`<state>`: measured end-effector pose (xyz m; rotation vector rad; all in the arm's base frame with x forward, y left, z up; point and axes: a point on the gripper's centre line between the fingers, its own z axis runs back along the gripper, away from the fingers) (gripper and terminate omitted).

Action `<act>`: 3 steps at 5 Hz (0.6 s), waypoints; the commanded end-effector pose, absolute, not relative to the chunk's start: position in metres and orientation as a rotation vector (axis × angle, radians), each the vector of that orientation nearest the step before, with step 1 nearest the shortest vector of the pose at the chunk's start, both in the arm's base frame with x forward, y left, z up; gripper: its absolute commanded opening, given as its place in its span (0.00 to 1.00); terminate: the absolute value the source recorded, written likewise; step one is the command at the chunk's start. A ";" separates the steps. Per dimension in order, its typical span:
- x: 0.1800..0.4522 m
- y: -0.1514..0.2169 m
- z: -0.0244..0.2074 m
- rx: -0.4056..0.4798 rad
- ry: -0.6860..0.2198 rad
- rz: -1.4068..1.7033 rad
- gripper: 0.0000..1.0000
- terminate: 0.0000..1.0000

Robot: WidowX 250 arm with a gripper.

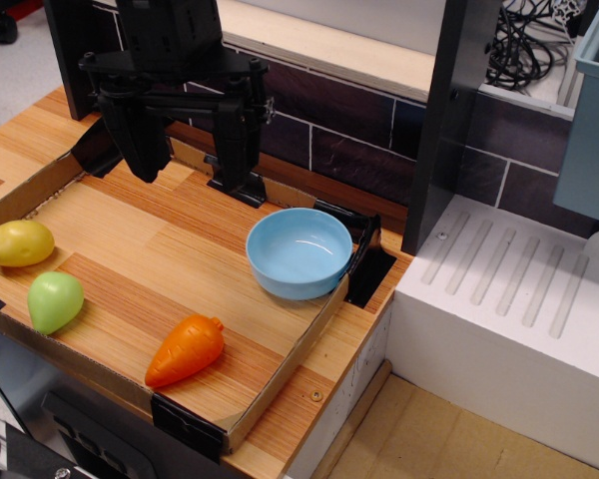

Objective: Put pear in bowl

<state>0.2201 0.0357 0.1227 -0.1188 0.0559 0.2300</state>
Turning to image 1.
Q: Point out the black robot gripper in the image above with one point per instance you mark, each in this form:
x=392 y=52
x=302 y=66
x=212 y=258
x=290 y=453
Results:
x=175 y=65

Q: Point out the green plastic pear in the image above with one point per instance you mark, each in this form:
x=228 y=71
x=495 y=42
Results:
x=54 y=299

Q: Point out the light blue bowl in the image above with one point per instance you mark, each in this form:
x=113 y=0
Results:
x=299 y=253

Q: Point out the yellow plastic potato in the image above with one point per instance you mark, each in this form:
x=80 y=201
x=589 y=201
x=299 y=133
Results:
x=24 y=242

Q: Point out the cardboard fence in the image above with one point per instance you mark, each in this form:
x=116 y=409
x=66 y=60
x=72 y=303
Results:
x=148 y=255

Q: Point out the orange plastic carrot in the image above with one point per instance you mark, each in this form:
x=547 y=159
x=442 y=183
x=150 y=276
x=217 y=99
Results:
x=192 y=345

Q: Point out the black wheel caster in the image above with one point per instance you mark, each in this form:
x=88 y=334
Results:
x=8 y=29

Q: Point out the white drying rack counter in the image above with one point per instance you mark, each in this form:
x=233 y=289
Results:
x=484 y=270

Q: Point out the teal plastic bin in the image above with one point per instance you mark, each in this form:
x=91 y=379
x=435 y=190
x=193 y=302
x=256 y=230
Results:
x=578 y=183

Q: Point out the dark grey left post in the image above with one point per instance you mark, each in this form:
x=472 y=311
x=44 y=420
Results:
x=77 y=28

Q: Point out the dark grey vertical post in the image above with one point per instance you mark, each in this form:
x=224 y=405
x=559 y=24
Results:
x=466 y=36

